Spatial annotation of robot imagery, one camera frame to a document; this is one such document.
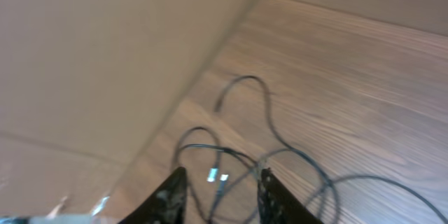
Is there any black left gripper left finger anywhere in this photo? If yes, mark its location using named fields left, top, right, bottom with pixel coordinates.
left=119, top=167, right=188, bottom=224

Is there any black USB cable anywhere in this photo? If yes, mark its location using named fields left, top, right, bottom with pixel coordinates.
left=304, top=174, right=448, bottom=224
left=171, top=126, right=267, bottom=224
left=213, top=75, right=342, bottom=224

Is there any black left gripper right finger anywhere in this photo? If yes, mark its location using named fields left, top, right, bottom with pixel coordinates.
left=257, top=169, right=323, bottom=224

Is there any cardboard left side panel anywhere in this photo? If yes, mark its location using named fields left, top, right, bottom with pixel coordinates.
left=1, top=0, right=252, bottom=216

